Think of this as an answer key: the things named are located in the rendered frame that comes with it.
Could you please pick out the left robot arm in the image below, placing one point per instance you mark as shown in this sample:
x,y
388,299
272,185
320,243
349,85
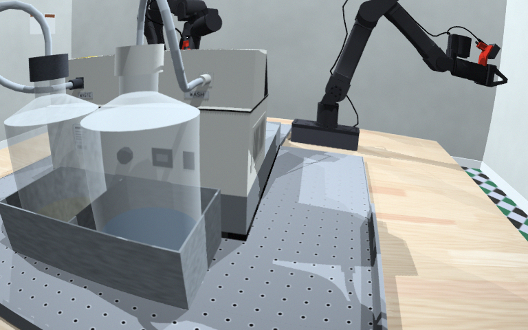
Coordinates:
x,y
365,20

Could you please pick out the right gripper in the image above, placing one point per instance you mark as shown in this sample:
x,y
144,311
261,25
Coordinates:
x,y
192,42

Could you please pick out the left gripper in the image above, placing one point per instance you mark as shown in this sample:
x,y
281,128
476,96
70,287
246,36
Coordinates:
x,y
483,73

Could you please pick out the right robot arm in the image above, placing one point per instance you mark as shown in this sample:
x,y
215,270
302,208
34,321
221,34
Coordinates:
x,y
200,20

